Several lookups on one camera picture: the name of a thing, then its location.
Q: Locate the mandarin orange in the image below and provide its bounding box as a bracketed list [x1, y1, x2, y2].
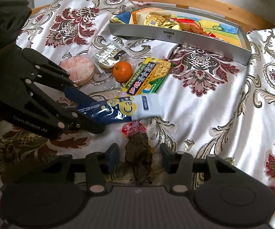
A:
[113, 61, 133, 82]

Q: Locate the brown dried meat packet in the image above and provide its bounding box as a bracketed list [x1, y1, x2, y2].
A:
[121, 120, 157, 186]

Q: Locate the grey metal tray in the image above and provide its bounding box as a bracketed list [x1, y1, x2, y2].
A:
[108, 4, 252, 65]

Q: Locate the pink round cracker packet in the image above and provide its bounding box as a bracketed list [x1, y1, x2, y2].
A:
[58, 54, 96, 86]

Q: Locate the navy blue snack packet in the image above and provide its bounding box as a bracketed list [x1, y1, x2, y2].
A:
[77, 93, 164, 126]

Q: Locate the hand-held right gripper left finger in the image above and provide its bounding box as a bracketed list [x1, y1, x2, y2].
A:
[36, 143, 119, 194]

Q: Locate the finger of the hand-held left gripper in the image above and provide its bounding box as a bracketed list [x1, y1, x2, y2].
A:
[0, 80, 105, 141]
[15, 48, 98, 106]

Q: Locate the orange and white bread packet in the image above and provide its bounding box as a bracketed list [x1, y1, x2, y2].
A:
[131, 7, 152, 25]

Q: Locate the clear cookie packet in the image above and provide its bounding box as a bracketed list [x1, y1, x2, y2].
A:
[92, 40, 131, 77]

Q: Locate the red snack packet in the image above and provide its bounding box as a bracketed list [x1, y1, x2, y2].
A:
[181, 23, 217, 39]

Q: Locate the colourful frog drawing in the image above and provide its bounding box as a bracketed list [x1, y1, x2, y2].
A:
[111, 11, 244, 47]

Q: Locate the yellow biscuit packet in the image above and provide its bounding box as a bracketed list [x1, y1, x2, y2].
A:
[122, 57, 173, 98]

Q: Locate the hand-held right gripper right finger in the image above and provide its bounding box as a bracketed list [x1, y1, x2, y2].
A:
[160, 144, 238, 194]

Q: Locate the floral printed blanket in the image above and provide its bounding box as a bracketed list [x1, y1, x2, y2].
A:
[0, 0, 275, 229]

